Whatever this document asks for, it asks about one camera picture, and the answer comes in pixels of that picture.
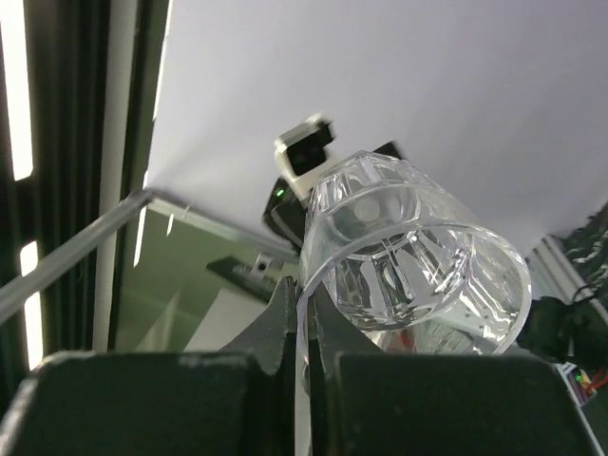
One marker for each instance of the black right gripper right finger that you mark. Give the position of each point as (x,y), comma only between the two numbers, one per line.
(336,347)

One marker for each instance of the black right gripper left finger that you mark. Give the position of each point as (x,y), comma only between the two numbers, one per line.
(270,338)

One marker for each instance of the clear wine glass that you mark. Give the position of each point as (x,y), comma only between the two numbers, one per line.
(396,252)

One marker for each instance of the overhead top camera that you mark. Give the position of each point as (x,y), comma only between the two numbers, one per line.
(302,157)

